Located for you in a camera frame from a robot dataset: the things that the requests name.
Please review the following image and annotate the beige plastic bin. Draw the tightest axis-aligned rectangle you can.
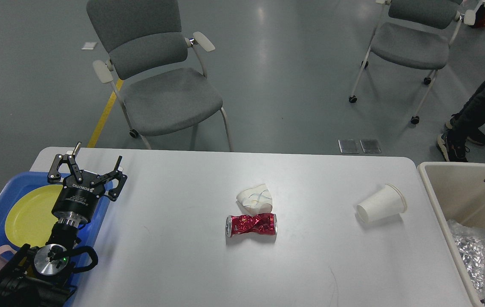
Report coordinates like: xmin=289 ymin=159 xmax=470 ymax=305
xmin=418 ymin=162 xmax=485 ymax=307

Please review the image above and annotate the crushed red can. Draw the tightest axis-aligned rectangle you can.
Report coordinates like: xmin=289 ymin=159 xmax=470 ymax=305
xmin=225 ymin=212 xmax=278 ymax=237

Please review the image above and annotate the white tissue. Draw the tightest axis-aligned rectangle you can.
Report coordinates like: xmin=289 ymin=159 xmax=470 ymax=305
xmin=236 ymin=183 xmax=272 ymax=216

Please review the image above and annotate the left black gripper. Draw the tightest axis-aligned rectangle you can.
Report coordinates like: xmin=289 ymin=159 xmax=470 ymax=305
xmin=48 ymin=142 xmax=127 ymax=225

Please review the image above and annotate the blue plastic tray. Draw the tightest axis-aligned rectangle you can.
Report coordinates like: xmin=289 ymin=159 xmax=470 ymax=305
xmin=0 ymin=171 xmax=110 ymax=250

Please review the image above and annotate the white paper cup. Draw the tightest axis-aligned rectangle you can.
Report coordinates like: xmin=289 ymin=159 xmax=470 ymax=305
xmin=356 ymin=183 xmax=408 ymax=223

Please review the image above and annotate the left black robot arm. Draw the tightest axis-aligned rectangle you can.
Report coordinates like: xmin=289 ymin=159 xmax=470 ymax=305
xmin=0 ymin=142 xmax=127 ymax=307

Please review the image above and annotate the grey office chair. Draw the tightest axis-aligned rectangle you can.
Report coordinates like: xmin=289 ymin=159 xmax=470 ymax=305
xmin=86 ymin=0 xmax=234 ymax=151

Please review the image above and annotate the silver foil bag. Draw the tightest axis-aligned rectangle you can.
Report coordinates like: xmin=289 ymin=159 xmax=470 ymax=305
xmin=447 ymin=219 xmax=485 ymax=301

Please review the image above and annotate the person's wheeled chair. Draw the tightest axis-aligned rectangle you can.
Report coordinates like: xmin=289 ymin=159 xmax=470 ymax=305
xmin=348 ymin=0 xmax=465 ymax=125

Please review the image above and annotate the yellow plate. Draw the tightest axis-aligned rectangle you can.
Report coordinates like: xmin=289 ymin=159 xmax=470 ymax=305
xmin=5 ymin=185 xmax=62 ymax=247

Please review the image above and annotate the seated person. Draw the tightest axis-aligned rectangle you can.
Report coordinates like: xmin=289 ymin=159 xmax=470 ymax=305
xmin=437 ymin=80 xmax=485 ymax=162

